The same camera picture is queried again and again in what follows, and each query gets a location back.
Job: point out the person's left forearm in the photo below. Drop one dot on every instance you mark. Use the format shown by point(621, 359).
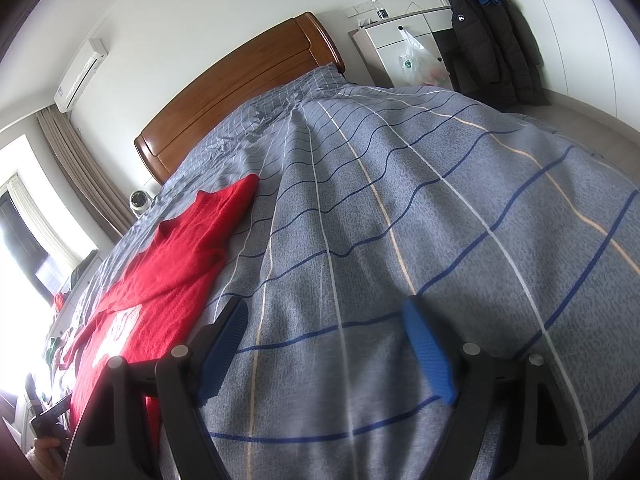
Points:
point(37, 467)

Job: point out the beige curtain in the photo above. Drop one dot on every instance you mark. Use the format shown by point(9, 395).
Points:
point(85, 175)

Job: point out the person's left hand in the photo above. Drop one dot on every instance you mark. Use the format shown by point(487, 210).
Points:
point(49, 452)

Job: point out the white round device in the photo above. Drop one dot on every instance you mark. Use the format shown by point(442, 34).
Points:
point(139, 202)

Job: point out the green and white cloth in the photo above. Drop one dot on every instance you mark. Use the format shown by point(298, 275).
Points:
point(55, 352)

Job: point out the dark green cloth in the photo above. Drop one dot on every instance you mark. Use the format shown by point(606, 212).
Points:
point(84, 265)

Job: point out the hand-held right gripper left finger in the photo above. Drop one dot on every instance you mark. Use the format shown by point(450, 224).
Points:
point(222, 355)

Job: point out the white plastic bag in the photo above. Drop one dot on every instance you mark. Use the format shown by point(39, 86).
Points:
point(415, 62)

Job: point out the white cabinet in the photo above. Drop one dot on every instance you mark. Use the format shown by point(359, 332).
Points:
point(385, 45)

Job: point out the white wall socket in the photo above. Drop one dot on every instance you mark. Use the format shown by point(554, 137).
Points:
point(360, 9)

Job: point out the white air conditioner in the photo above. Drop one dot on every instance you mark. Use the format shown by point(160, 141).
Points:
point(77, 77)

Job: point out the wooden bed headboard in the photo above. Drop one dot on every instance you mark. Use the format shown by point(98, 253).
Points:
point(225, 95)

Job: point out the window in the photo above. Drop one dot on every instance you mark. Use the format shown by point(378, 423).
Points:
point(25, 260)

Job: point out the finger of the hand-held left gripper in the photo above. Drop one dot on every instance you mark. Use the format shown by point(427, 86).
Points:
point(55, 406)
point(31, 387)

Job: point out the red knit sweater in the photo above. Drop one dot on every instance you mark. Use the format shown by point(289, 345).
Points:
point(175, 270)

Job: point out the white window bench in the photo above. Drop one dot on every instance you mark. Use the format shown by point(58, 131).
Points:
point(82, 287)

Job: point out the small red cloth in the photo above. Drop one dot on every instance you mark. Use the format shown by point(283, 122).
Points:
point(60, 300)

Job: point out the black puffer jacket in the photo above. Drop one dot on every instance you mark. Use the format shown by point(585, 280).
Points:
point(490, 45)

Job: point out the white wardrobe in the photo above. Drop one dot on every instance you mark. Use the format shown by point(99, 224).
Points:
point(575, 20)

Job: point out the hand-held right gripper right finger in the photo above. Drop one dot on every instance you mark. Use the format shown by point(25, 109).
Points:
point(430, 355)

